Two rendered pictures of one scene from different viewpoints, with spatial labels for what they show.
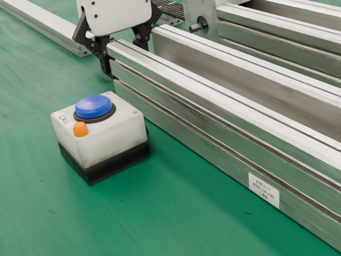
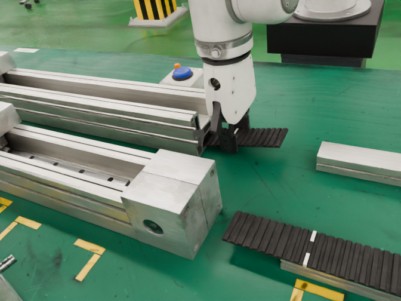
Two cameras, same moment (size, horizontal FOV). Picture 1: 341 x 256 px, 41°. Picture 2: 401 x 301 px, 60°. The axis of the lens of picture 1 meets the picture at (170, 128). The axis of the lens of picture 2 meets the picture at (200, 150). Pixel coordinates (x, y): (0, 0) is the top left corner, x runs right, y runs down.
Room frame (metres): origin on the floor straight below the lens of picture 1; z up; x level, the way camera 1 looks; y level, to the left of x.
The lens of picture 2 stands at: (1.08, -0.22, 1.18)
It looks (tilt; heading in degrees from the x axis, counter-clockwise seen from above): 38 degrees down; 154
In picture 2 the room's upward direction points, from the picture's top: 11 degrees counter-clockwise
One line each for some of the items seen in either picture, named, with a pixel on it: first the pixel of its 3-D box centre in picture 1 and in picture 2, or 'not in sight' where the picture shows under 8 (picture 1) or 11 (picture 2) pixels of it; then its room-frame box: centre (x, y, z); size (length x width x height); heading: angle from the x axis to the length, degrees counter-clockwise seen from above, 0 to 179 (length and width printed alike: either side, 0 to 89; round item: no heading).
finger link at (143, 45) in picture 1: (146, 42); (224, 140); (0.68, 0.02, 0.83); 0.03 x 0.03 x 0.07; 29
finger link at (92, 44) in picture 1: (99, 59); (242, 113); (0.64, 0.09, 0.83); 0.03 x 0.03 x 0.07; 29
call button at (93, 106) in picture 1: (94, 109); (182, 74); (0.45, 0.08, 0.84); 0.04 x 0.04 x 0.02
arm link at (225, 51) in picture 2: not in sight; (223, 42); (0.66, 0.05, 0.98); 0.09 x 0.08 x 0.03; 119
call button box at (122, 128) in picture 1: (106, 131); (183, 89); (0.45, 0.07, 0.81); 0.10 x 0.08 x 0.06; 120
